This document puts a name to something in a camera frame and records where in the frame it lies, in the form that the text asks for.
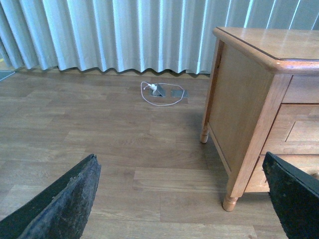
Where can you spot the left gripper camera black left finger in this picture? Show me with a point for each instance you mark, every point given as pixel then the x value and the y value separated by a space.
pixel 60 211

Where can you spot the left gripper camera black right finger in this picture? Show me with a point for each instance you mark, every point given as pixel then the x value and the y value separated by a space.
pixel 295 197

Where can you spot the white charger on floor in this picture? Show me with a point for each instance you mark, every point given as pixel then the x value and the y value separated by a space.
pixel 151 86

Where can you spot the closed grey floor socket plate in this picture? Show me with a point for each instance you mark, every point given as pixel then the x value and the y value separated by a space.
pixel 179 93

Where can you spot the light grey pleated curtain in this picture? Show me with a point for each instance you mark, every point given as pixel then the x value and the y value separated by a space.
pixel 134 34

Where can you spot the open grey floor socket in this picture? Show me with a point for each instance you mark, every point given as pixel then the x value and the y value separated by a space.
pixel 160 92

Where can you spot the wooden top drawer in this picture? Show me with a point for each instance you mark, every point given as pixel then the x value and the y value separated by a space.
pixel 295 131

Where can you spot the wooden nightstand dresser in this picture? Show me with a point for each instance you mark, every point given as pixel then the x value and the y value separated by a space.
pixel 254 72

